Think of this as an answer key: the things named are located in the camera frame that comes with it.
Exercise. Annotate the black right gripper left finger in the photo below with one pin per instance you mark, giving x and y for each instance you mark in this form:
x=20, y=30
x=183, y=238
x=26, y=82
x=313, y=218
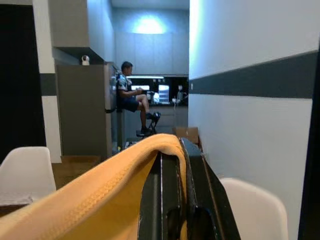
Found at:
x=160, y=190

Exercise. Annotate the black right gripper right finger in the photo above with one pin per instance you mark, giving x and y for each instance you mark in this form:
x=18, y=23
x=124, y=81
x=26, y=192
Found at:
x=207, y=195

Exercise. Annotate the yellow blue shirt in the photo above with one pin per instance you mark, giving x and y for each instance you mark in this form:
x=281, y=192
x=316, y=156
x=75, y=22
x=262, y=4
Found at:
x=100, y=195

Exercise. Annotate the white shell chair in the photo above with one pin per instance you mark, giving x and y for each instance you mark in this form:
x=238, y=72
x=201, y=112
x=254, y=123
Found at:
x=27, y=170
x=252, y=210

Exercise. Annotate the open cardboard box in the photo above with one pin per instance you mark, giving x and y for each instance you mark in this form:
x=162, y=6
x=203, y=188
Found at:
x=186, y=136

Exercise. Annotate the grey kitchen counter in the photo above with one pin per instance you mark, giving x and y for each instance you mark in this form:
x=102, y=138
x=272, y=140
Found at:
x=165, y=116

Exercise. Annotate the person in dark shorts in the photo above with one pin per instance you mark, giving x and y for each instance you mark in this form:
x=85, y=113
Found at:
x=125, y=90

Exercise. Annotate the grey refrigerator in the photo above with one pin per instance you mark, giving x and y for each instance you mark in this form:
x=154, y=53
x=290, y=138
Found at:
x=82, y=112

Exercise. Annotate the black door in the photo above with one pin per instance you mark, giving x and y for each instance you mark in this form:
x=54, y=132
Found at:
x=20, y=87

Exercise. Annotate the grey upper cabinet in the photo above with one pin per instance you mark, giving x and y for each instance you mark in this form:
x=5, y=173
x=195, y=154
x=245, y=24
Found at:
x=75, y=25

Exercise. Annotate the black door frame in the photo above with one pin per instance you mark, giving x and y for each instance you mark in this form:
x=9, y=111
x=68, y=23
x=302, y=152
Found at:
x=311, y=150

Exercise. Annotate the white security camera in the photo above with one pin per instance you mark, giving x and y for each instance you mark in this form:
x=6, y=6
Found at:
x=84, y=60

